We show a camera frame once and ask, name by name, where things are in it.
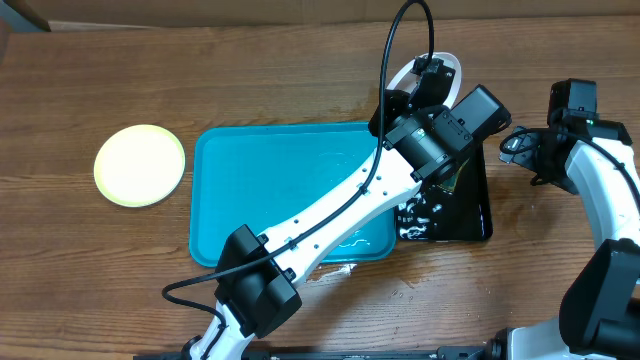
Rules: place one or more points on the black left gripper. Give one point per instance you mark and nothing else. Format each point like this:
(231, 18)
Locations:
(389, 108)

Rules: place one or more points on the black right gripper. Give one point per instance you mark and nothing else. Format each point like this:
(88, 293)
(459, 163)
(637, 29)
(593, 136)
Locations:
(525, 160)

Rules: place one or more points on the white plate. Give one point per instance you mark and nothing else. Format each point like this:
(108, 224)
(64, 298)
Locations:
(436, 83)

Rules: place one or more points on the green and yellow sponge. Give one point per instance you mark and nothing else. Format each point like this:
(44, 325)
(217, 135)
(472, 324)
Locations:
(450, 184)

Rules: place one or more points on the yellow plate with sauce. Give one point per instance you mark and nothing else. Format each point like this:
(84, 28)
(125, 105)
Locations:
(139, 166)

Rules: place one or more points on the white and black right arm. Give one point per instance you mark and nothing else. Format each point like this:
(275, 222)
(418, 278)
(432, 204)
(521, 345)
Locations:
(598, 317)

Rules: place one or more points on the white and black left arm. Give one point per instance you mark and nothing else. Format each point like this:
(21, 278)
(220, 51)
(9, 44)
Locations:
(258, 274)

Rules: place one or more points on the black tray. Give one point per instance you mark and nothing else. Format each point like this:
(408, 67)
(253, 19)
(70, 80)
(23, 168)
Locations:
(465, 210)

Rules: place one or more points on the teal plastic tray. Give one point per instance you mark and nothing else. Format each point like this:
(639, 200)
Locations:
(260, 176)

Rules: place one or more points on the black mounting rail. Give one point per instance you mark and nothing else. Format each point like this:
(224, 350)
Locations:
(494, 351)

